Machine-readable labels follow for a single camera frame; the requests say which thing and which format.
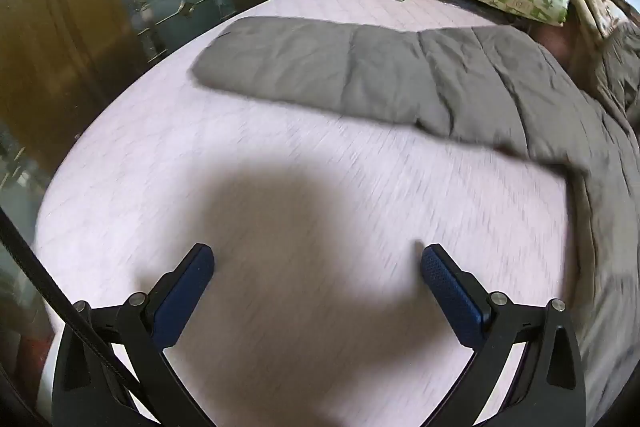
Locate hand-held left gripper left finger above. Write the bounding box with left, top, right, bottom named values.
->
left=51, top=243, right=216, bottom=427

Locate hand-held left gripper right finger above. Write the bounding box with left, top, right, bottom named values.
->
left=420, top=243, right=587, bottom=427

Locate grey quilted jacket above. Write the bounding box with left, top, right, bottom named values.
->
left=192, top=17, right=640, bottom=427

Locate pink quilted bed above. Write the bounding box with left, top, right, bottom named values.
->
left=31, top=0, right=593, bottom=427

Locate wooden glass-door cabinet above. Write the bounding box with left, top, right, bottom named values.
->
left=0, top=0, right=273, bottom=212

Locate black cable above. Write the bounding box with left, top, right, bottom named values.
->
left=0, top=207, right=151, bottom=427

